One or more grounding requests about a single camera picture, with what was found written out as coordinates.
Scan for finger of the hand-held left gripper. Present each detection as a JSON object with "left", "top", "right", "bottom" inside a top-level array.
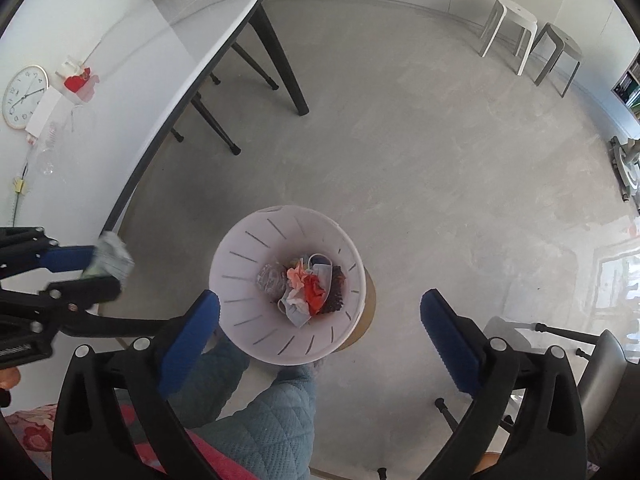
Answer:
[
  {"left": 47, "top": 276, "right": 123, "bottom": 331},
  {"left": 0, "top": 227, "right": 98, "bottom": 281}
]

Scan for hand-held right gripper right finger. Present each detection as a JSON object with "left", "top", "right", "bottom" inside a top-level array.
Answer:
[{"left": 417, "top": 288, "right": 587, "bottom": 480}]

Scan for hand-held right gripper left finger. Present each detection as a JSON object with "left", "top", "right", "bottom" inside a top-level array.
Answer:
[{"left": 51, "top": 289, "right": 236, "bottom": 480}]

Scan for snack wrapper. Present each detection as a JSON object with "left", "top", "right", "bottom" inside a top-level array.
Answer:
[{"left": 82, "top": 231, "right": 135, "bottom": 281}]

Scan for white slotted waste bin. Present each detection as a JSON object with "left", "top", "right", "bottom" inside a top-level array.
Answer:
[{"left": 209, "top": 205, "right": 367, "bottom": 366}]

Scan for clear plastic bag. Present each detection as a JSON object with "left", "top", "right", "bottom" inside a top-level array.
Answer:
[{"left": 256, "top": 262, "right": 288, "bottom": 303}]

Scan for black foam net sleeve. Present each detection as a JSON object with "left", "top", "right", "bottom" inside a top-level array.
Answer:
[{"left": 320, "top": 264, "right": 348, "bottom": 316}]

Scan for pink paper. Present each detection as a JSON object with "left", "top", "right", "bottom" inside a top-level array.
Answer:
[{"left": 286, "top": 257, "right": 313, "bottom": 291}]

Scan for red paper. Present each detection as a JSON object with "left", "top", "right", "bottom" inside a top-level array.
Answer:
[
  {"left": 64, "top": 66, "right": 100, "bottom": 96},
  {"left": 304, "top": 275, "right": 331, "bottom": 317}
]

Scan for round wooden base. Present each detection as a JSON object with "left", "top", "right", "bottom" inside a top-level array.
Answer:
[{"left": 320, "top": 267, "right": 377, "bottom": 353}]

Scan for person's blue quilted pants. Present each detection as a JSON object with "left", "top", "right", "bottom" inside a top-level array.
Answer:
[{"left": 187, "top": 332, "right": 321, "bottom": 480}]

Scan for red floral cloth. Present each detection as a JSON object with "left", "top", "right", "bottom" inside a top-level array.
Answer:
[{"left": 0, "top": 402, "right": 261, "bottom": 480}]

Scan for clear plastic cup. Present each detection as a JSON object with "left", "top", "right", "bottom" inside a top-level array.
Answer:
[{"left": 64, "top": 104, "right": 97, "bottom": 136}]

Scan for grey chair with black legs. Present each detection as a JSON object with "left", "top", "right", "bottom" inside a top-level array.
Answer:
[
  {"left": 377, "top": 316, "right": 640, "bottom": 480},
  {"left": 170, "top": 42, "right": 281, "bottom": 156}
]

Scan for round white clock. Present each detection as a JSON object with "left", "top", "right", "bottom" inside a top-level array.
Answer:
[{"left": 1, "top": 66, "right": 49, "bottom": 130}]

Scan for grey floor appliance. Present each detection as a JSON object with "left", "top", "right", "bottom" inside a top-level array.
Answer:
[{"left": 607, "top": 135, "right": 640, "bottom": 208}]

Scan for white table with black legs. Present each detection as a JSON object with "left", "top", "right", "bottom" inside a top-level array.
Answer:
[{"left": 0, "top": 0, "right": 310, "bottom": 341}]

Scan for bookshelf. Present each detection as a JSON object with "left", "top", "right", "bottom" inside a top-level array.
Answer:
[{"left": 612, "top": 57, "right": 640, "bottom": 121}]

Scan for grey stool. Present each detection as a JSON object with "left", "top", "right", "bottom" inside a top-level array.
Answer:
[{"left": 527, "top": 22, "right": 584, "bottom": 98}]

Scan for white stool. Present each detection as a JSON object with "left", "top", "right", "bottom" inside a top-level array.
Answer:
[{"left": 479, "top": 0, "right": 539, "bottom": 77}]

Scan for twisted cable with yellow tag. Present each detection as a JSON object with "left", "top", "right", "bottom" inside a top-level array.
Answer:
[{"left": 7, "top": 135, "right": 38, "bottom": 226}]

